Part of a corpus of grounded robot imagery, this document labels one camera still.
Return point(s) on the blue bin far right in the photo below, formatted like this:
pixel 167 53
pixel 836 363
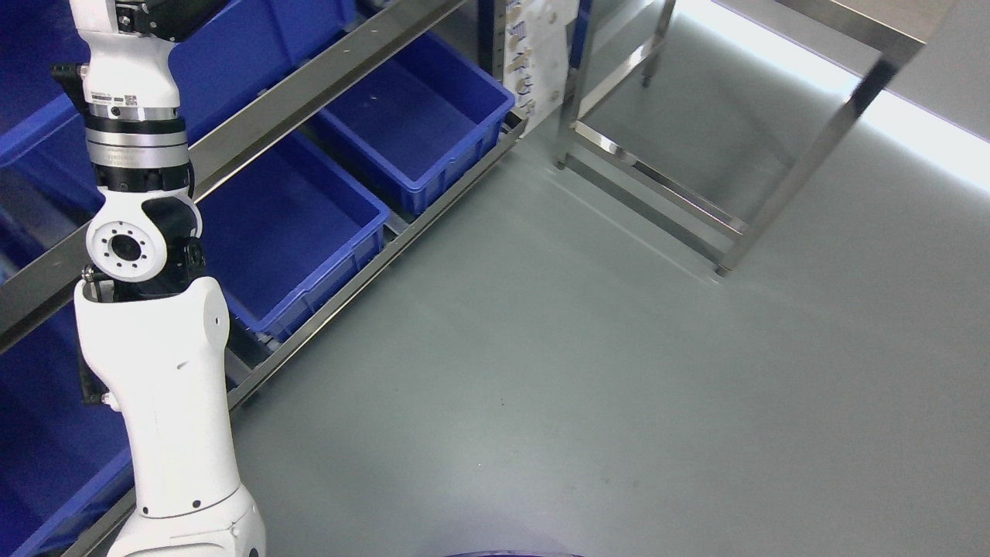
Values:
pixel 418 122

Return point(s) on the blue bin lower right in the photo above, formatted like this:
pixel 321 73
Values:
pixel 286 233

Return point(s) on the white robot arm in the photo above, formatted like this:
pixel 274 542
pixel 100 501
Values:
pixel 152 324

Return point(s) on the white sign board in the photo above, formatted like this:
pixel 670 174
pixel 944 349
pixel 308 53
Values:
pixel 535 56

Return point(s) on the blue bin lower middle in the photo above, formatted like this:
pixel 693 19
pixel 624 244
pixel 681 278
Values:
pixel 63 463

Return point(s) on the steel shelf rack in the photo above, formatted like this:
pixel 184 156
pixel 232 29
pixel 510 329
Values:
pixel 43 287

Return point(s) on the large blue bin upper right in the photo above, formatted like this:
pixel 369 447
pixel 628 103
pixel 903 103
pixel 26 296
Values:
pixel 244 48

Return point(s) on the steel table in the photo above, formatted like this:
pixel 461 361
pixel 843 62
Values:
pixel 706 118

